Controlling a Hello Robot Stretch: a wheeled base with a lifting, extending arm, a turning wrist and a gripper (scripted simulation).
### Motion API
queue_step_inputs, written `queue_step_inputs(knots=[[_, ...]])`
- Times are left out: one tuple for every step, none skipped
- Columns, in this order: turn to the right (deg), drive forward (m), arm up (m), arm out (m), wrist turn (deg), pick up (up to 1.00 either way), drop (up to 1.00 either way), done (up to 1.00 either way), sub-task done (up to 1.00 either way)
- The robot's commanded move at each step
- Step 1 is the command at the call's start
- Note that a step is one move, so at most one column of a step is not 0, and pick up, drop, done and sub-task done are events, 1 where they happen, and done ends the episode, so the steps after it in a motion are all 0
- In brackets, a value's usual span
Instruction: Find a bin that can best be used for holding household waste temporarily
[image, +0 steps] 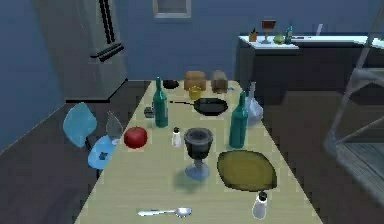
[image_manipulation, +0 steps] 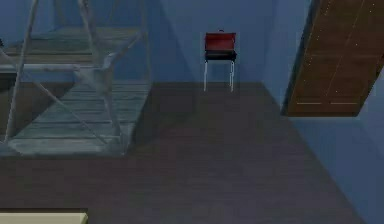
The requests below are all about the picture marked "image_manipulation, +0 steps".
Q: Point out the red chair with white legs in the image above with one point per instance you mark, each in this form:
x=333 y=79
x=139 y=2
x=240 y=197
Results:
x=220 y=45

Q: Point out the grey metal shelving rack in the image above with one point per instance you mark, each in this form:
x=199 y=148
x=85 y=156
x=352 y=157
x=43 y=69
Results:
x=83 y=110

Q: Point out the brown wooden door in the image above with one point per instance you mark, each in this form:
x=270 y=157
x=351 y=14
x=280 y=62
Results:
x=336 y=63

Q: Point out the cream flat slab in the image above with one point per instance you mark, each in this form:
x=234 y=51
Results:
x=43 y=218

